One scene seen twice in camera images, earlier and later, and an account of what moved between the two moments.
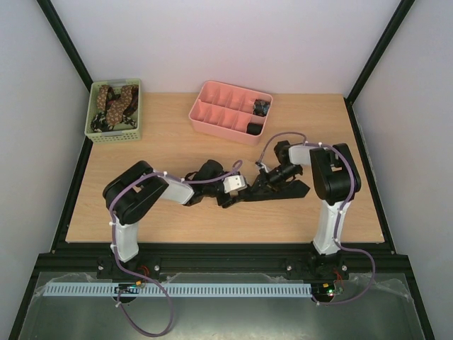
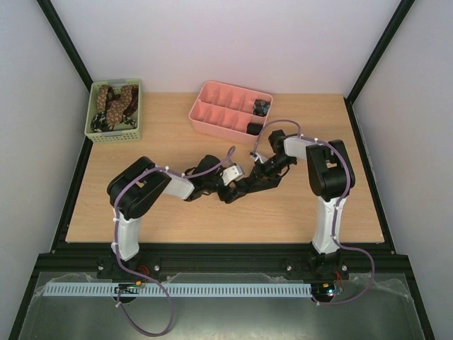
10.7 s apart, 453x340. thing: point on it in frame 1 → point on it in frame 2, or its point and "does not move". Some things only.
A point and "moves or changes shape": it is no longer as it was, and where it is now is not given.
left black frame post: [51, 14] does not move
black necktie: [291, 190] moves or changes shape
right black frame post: [396, 21] does not move
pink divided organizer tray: [224, 111] does not move
